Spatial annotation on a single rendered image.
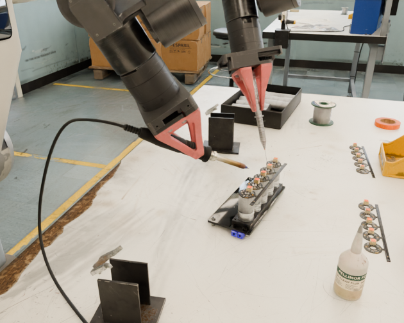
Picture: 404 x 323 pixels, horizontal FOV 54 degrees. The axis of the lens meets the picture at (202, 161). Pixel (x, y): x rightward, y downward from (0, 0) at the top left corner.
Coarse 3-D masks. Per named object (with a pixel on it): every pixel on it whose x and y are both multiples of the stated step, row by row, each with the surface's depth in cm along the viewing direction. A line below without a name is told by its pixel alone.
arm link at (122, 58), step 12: (132, 24) 45; (144, 24) 45; (108, 36) 44; (120, 36) 44; (132, 36) 45; (144, 36) 46; (108, 48) 45; (120, 48) 45; (132, 48) 45; (144, 48) 46; (108, 60) 47; (120, 60) 46; (132, 60) 46; (144, 60) 46; (120, 72) 47
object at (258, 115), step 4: (256, 84) 69; (256, 88) 68; (256, 92) 68; (256, 96) 68; (256, 100) 69; (256, 104) 69; (260, 108) 69; (256, 112) 69; (260, 112) 69; (256, 116) 69; (260, 116) 69; (260, 120) 69; (260, 124) 69; (260, 128) 69; (260, 132) 69; (264, 132) 69; (260, 136) 69; (264, 136) 69; (260, 140) 69
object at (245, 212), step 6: (240, 198) 58; (252, 198) 58; (240, 204) 59; (246, 204) 58; (240, 210) 59; (246, 210) 59; (252, 210) 59; (240, 216) 60; (246, 216) 59; (252, 216) 60
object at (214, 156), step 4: (212, 152) 57; (216, 152) 57; (212, 156) 57; (216, 156) 57; (220, 156) 58; (212, 160) 57; (220, 160) 58; (224, 160) 58; (228, 160) 58; (232, 160) 59; (232, 164) 59; (236, 164) 59; (240, 164) 59; (244, 164) 60; (240, 168) 60; (244, 168) 60
